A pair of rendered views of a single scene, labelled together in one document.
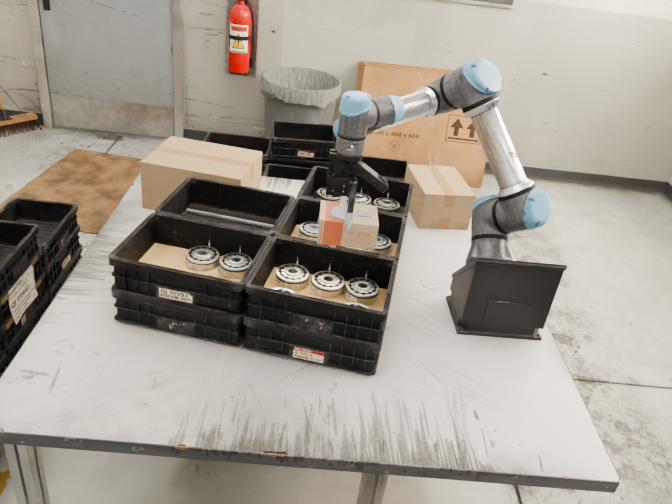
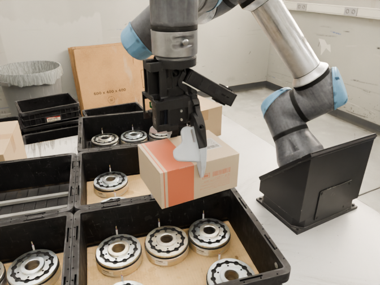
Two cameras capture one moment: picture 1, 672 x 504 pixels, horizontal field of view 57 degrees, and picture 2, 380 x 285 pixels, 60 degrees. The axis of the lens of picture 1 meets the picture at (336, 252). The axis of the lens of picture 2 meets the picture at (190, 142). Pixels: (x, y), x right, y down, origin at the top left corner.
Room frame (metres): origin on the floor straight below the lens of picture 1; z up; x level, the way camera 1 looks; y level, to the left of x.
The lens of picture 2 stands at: (1.02, 0.19, 1.41)
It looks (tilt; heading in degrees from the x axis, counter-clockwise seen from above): 27 degrees down; 337
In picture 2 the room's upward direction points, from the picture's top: straight up
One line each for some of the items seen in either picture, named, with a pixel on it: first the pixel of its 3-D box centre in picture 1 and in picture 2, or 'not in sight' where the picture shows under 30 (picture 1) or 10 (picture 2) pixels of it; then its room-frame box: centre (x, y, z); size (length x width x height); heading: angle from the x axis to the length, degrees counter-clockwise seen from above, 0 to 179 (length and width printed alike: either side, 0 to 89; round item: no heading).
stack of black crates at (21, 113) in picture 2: (301, 167); (52, 130); (3.54, 0.28, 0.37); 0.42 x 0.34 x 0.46; 94
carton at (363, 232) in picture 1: (347, 224); (187, 165); (1.54, -0.02, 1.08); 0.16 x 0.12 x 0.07; 94
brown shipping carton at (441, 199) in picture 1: (436, 196); (186, 116); (2.48, -0.40, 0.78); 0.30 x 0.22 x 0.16; 13
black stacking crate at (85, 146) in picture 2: (355, 204); (135, 141); (2.12, -0.05, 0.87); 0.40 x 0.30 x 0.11; 83
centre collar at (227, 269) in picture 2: not in sight; (231, 276); (1.44, -0.08, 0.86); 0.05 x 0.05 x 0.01
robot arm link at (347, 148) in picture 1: (350, 145); (175, 44); (1.54, 0.00, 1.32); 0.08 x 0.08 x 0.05
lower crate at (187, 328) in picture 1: (194, 292); not in sight; (1.57, 0.42, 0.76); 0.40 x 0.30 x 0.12; 83
